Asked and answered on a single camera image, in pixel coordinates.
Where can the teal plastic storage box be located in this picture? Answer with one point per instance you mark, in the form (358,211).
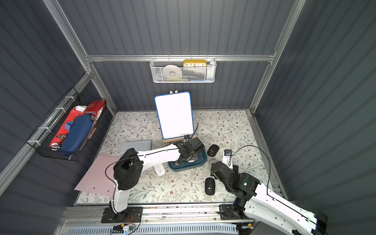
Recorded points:
(201,160)

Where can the yellow clock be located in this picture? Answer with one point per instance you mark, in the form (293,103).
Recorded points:
(194,63)

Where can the grey beige computer mouse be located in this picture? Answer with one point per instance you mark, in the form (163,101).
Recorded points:
(211,162)

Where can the navy blue pouch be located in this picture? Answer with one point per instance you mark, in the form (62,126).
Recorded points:
(78,132)

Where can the black bulky computer mouse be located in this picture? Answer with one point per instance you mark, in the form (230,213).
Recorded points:
(213,150)

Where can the pink paper sheet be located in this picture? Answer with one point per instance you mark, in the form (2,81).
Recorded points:
(95,180)

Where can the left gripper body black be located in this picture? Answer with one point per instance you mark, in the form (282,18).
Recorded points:
(193,148)

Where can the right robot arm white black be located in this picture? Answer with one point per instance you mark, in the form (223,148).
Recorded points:
(254,200)

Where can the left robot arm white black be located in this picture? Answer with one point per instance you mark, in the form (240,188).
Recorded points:
(128,169)

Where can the white bottle in basket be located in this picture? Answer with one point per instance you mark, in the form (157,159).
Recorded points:
(211,67)

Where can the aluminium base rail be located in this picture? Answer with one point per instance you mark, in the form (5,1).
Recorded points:
(164,219)

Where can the grey blue flat case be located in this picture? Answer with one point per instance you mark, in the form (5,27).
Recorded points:
(143,145)

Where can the white wire mesh basket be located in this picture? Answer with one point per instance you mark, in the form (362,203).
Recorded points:
(190,75)

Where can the black wire wall basket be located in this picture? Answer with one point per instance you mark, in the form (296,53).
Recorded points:
(41,138)

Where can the white board blue frame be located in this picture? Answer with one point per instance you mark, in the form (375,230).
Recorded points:
(174,115)

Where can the white tape roll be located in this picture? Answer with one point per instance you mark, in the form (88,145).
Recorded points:
(172,72)

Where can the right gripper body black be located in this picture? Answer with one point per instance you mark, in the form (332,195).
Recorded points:
(217,168)

